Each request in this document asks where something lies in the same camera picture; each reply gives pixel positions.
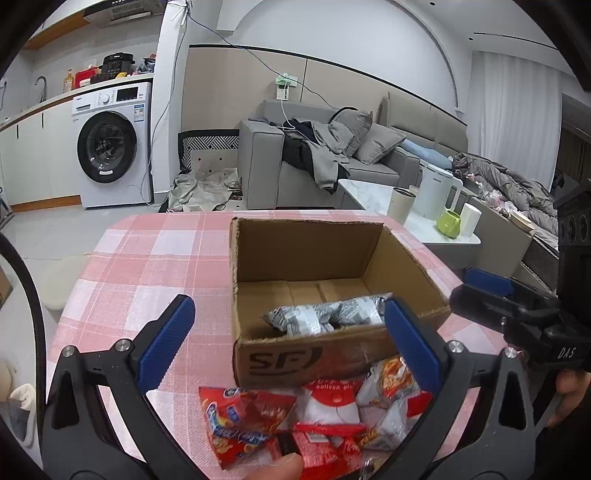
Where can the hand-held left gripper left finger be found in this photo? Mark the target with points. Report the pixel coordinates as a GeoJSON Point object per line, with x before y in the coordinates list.
{"type": "Point", "coordinates": [171, 334]}

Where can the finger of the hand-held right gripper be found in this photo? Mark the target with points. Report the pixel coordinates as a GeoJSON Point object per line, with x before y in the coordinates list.
{"type": "Point", "coordinates": [485, 302]}
{"type": "Point", "coordinates": [487, 279]}

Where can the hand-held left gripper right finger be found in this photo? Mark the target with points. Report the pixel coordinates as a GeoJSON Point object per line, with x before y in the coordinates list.
{"type": "Point", "coordinates": [411, 341]}

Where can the orange and silver snack packet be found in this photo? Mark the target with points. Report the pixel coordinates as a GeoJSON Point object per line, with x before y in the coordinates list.
{"type": "Point", "coordinates": [390, 381]}

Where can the grey patterned snack packet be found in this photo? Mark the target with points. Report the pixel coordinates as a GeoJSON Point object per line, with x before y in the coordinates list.
{"type": "Point", "coordinates": [360, 309]}
{"type": "Point", "coordinates": [298, 319]}

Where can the white packet with red label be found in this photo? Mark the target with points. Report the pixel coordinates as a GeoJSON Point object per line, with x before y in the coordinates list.
{"type": "Point", "coordinates": [328, 404]}

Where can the red and blue snack packet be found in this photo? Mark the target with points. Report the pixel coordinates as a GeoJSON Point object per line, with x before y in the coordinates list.
{"type": "Point", "coordinates": [240, 415]}

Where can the red snack packet white label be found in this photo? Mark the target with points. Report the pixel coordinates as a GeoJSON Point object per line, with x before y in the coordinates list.
{"type": "Point", "coordinates": [318, 445]}

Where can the brown cardboard box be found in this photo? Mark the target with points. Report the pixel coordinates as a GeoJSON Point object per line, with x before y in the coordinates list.
{"type": "Point", "coordinates": [295, 249]}

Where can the person's right hand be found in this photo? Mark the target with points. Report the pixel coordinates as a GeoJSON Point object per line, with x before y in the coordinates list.
{"type": "Point", "coordinates": [572, 392]}

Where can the person's left hand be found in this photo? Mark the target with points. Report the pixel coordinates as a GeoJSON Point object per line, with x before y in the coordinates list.
{"type": "Point", "coordinates": [279, 468]}

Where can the white cup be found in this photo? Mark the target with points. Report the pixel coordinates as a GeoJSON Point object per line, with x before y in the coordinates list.
{"type": "Point", "coordinates": [471, 220]}

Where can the green mug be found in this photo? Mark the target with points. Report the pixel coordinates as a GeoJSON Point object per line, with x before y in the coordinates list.
{"type": "Point", "coordinates": [449, 224]}

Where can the pink checkered tablecloth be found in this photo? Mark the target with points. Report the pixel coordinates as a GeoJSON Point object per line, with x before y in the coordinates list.
{"type": "Point", "coordinates": [152, 258]}

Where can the grey duvet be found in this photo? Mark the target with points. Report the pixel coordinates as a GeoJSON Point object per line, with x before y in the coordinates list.
{"type": "Point", "coordinates": [503, 180]}

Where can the white electric kettle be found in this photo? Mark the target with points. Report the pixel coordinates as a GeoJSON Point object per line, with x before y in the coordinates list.
{"type": "Point", "coordinates": [434, 191]}

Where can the beige cup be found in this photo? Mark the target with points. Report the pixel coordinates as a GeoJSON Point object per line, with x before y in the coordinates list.
{"type": "Point", "coordinates": [400, 204]}

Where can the light blue cushion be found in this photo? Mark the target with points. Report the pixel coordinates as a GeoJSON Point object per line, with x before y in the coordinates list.
{"type": "Point", "coordinates": [425, 152]}

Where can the white coffee table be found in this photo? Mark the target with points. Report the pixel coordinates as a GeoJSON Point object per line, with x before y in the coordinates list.
{"type": "Point", "coordinates": [369, 194]}

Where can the crumpled beige sheet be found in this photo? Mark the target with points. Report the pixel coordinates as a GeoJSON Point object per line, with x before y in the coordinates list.
{"type": "Point", "coordinates": [203, 189]}

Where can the white washing machine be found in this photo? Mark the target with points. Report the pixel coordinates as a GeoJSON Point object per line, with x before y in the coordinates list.
{"type": "Point", "coordinates": [138, 180]}

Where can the white curtain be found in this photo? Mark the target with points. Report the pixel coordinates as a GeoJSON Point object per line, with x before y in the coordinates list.
{"type": "Point", "coordinates": [512, 120]}

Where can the white cloth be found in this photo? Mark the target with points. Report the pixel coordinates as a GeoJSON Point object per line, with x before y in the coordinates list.
{"type": "Point", "coordinates": [23, 406]}

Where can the grey pillow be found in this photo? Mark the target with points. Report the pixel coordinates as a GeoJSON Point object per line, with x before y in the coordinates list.
{"type": "Point", "coordinates": [355, 127]}
{"type": "Point", "coordinates": [378, 145]}

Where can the grey sofa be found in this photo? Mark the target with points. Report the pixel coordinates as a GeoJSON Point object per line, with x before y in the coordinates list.
{"type": "Point", "coordinates": [261, 161]}

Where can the black and white patterned panel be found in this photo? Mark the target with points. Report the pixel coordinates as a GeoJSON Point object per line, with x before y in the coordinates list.
{"type": "Point", "coordinates": [207, 138]}

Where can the grey jacket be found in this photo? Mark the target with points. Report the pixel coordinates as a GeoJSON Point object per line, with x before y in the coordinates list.
{"type": "Point", "coordinates": [325, 157]}

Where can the dark clothes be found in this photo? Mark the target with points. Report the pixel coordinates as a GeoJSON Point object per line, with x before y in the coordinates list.
{"type": "Point", "coordinates": [293, 147]}

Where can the white kitchen cabinet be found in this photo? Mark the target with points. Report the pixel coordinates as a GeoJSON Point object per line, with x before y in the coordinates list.
{"type": "Point", "coordinates": [41, 152]}

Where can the red box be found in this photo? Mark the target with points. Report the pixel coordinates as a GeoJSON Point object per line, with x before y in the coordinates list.
{"type": "Point", "coordinates": [87, 76]}

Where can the orange bottle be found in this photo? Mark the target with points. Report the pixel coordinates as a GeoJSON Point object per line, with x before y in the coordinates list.
{"type": "Point", "coordinates": [68, 82]}

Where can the green and white power strip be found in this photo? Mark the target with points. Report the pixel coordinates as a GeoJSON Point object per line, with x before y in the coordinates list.
{"type": "Point", "coordinates": [284, 85]}

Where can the black pressure cooker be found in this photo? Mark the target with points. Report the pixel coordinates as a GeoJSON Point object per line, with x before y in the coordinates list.
{"type": "Point", "coordinates": [116, 67]}

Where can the metal faucet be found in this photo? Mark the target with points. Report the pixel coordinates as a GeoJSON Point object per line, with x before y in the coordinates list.
{"type": "Point", "coordinates": [44, 85]}

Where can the range hood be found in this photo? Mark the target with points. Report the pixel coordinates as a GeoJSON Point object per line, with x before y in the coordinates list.
{"type": "Point", "coordinates": [121, 11]}

